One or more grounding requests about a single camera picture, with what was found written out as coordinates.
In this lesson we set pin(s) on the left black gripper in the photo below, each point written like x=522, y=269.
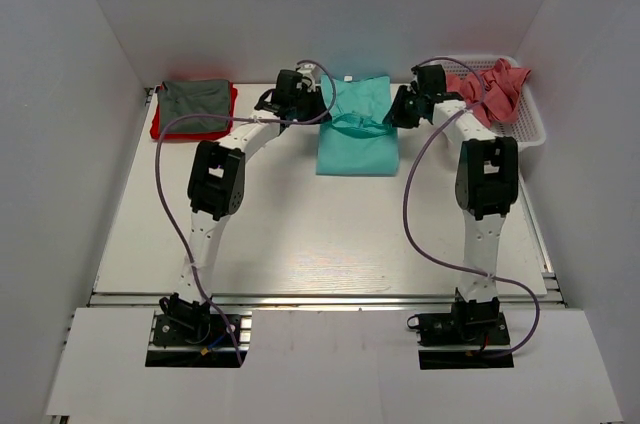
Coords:
x=319, y=109

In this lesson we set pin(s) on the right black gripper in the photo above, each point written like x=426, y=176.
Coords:
x=397, y=115

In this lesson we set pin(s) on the teal t shirt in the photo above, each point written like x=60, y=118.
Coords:
x=357, y=141

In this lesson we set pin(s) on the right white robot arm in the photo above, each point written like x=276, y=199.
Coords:
x=486, y=186

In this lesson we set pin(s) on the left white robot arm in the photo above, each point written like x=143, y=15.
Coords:
x=216, y=187

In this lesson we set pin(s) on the folded red t shirt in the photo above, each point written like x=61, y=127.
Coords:
x=198, y=129

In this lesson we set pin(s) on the crumpled pink t shirt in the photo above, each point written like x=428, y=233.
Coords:
x=500, y=86

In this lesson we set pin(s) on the folded grey t shirt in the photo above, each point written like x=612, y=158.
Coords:
x=185, y=98

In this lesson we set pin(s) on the white plastic basket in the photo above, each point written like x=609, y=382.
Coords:
x=528, y=130

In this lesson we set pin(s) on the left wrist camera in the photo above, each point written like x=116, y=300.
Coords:
x=311, y=75

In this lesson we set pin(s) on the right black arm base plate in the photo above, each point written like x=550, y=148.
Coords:
x=441, y=346

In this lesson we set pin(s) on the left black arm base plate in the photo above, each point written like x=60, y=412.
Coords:
x=192, y=335

